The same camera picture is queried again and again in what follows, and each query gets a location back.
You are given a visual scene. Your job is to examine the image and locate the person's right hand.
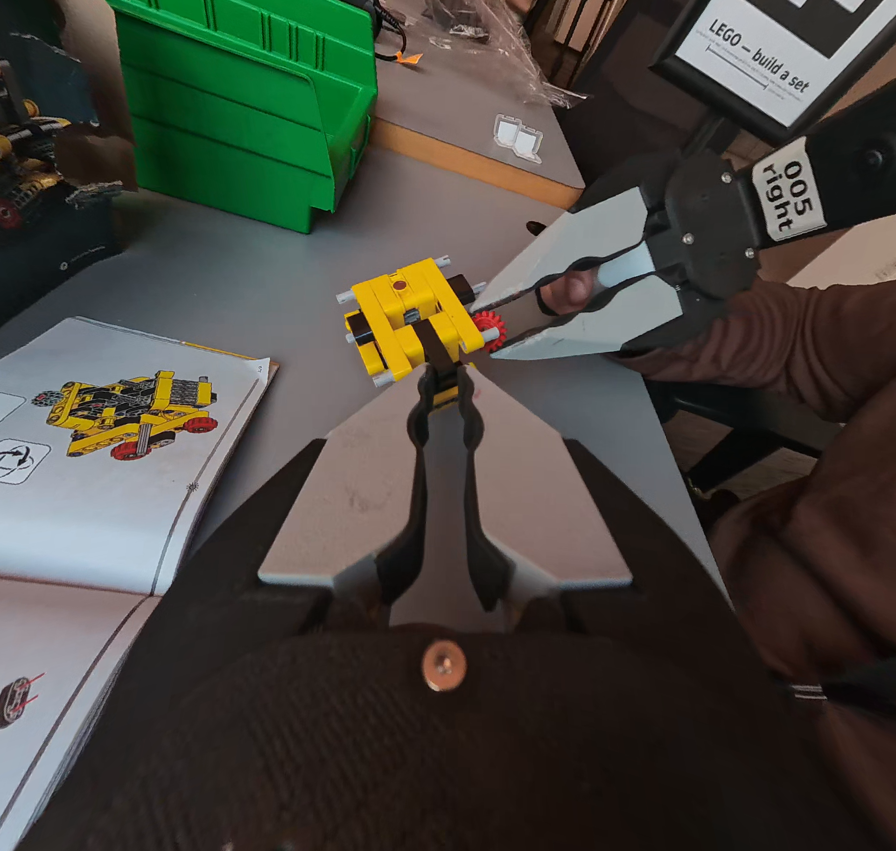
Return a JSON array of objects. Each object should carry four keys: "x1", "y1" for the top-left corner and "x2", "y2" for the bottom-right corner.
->
[{"x1": 539, "y1": 269, "x2": 603, "y2": 318}]

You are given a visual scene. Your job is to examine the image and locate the lego instruction booklet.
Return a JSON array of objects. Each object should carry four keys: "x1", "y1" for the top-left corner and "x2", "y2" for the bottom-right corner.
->
[{"x1": 0, "y1": 315, "x2": 281, "y2": 845}]

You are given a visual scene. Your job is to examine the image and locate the black scanner cable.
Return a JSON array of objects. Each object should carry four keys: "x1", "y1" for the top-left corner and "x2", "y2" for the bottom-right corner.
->
[{"x1": 371, "y1": 0, "x2": 424, "y2": 64}]

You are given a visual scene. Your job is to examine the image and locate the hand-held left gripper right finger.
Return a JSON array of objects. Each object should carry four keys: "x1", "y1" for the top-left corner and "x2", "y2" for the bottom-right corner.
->
[{"x1": 460, "y1": 363, "x2": 636, "y2": 613}]

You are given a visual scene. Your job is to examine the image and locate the clear plastic bags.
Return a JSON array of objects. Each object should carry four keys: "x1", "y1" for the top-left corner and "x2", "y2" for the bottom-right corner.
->
[{"x1": 388, "y1": 0, "x2": 592, "y2": 110}]

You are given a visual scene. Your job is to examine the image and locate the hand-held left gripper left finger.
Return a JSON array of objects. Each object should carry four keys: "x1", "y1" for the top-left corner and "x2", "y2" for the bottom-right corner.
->
[{"x1": 257, "y1": 364, "x2": 431, "y2": 607}]

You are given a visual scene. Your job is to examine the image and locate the small clear plastic case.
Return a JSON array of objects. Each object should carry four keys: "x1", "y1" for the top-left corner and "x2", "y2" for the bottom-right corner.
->
[{"x1": 492, "y1": 113, "x2": 545, "y2": 164}]

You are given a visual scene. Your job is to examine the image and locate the black chair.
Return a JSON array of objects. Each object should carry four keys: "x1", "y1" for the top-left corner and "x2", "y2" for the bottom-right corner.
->
[{"x1": 647, "y1": 371, "x2": 841, "y2": 509}]

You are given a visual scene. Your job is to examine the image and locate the black framed tag sign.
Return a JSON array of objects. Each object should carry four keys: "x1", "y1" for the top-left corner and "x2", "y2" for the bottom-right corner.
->
[{"x1": 650, "y1": 0, "x2": 896, "y2": 159}]

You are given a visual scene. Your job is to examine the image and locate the person's right forearm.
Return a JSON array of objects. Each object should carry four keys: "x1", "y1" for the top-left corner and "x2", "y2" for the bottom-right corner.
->
[{"x1": 616, "y1": 277, "x2": 896, "y2": 425}]

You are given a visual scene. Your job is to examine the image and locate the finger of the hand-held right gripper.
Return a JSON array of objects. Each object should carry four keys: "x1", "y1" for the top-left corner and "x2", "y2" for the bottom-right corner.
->
[
  {"x1": 469, "y1": 154, "x2": 667, "y2": 314},
  {"x1": 489, "y1": 273, "x2": 686, "y2": 362}
]

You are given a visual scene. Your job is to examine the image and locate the dark lego box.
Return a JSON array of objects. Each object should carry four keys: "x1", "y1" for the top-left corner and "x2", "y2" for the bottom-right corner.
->
[{"x1": 0, "y1": 0, "x2": 141, "y2": 323}]

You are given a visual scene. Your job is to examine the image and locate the yellow lego bulldozer model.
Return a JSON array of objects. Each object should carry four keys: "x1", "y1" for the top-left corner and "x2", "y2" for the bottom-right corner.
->
[{"x1": 336, "y1": 255, "x2": 491, "y2": 411}]

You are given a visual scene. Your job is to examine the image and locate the red lego gear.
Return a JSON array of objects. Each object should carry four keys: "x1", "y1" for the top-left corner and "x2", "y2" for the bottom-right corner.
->
[{"x1": 469, "y1": 309, "x2": 507, "y2": 351}]

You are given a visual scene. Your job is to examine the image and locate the black strap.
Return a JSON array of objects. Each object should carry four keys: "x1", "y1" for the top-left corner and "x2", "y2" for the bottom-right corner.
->
[{"x1": 784, "y1": 662, "x2": 896, "y2": 712}]

